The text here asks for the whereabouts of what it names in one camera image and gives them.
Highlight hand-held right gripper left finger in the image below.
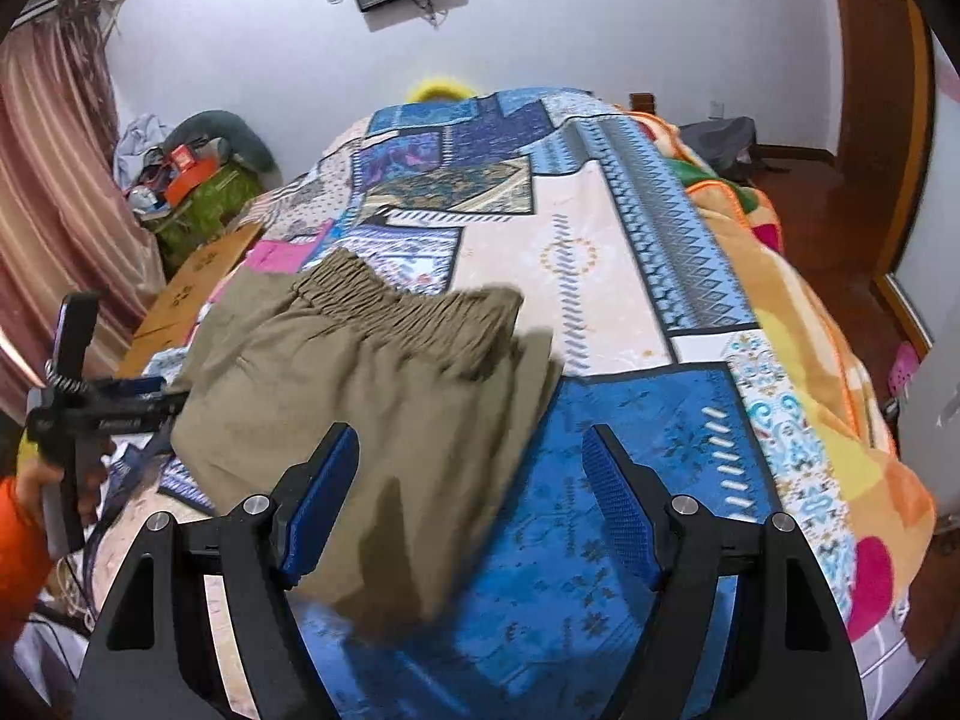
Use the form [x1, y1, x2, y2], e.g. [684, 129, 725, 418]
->
[75, 422, 362, 720]

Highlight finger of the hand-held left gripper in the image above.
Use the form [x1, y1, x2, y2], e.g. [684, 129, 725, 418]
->
[90, 392, 193, 437]
[97, 377, 170, 398]

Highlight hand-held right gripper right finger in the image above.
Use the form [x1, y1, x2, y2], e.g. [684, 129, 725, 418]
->
[581, 424, 860, 720]

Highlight khaki pants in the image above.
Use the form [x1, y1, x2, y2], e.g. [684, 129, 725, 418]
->
[171, 249, 566, 643]

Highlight person's left hand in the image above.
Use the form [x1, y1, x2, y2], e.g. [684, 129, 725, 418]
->
[13, 439, 117, 530]

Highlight brown cardboard box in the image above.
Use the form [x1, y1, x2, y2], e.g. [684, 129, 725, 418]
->
[130, 221, 264, 362]

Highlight striped red gold curtain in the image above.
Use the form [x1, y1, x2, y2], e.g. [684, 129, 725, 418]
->
[0, 7, 167, 422]

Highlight green patterned storage box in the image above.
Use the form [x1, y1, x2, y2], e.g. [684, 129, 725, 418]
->
[142, 163, 264, 275]

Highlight blue patchwork quilt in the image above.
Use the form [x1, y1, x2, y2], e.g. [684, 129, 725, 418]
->
[97, 90, 857, 720]

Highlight pink cloth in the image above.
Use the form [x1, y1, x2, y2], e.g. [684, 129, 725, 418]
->
[243, 236, 335, 275]

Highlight orange box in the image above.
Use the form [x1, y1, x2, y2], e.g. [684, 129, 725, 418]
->
[160, 156, 219, 204]

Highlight white crumpled cloth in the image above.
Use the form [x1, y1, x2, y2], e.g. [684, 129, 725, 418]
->
[112, 113, 170, 182]

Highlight orange colourful blanket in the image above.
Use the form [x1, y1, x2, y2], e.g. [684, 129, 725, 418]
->
[621, 109, 939, 662]

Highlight grey long pillow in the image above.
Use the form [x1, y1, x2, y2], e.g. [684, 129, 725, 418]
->
[160, 110, 275, 185]

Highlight pink slipper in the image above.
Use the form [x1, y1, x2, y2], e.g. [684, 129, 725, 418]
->
[888, 340, 920, 395]

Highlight grey bag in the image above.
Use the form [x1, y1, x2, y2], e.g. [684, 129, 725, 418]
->
[678, 115, 759, 182]

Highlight brown lace curtain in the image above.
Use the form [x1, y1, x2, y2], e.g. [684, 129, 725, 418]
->
[54, 0, 122, 40]

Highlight yellow foam tube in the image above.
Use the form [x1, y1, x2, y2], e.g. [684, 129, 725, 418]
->
[406, 73, 470, 103]

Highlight white sliding wardrobe door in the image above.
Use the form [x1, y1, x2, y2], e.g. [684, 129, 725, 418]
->
[885, 37, 960, 361]

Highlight wooden door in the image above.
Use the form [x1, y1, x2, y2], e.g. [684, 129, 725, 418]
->
[823, 0, 935, 317]

